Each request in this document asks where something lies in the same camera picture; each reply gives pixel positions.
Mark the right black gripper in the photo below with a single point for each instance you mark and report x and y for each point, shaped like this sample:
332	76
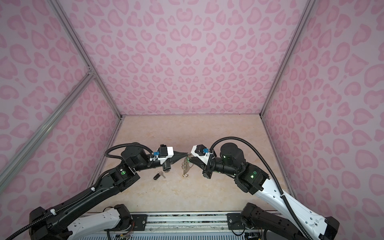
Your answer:
207	171

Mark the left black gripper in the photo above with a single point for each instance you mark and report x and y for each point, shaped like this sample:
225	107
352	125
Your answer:
178	155

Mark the black headed key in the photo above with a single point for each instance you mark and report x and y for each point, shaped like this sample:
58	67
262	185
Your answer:
158	175

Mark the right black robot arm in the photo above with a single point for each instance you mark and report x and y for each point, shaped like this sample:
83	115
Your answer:
295	222

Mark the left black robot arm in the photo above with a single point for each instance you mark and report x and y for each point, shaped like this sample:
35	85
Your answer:
64	221

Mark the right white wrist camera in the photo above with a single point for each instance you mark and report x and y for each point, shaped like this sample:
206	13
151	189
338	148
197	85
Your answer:
202	153

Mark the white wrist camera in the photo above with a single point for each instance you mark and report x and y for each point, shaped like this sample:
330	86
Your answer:
163	153
202	153

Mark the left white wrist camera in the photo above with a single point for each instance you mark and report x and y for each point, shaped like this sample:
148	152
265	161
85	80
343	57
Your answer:
163	153

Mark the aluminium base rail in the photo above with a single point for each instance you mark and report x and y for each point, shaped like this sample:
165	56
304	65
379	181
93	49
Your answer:
185	226

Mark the diagonal aluminium frame bar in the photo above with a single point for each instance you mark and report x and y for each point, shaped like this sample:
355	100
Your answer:
23	155

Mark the right corner aluminium post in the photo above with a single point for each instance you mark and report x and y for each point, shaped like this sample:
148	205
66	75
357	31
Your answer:
309	8

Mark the corner aluminium post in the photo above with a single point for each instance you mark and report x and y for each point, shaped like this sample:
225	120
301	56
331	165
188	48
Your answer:
80	47
309	8

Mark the left corner aluminium post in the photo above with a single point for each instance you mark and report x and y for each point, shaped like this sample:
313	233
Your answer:
80	47

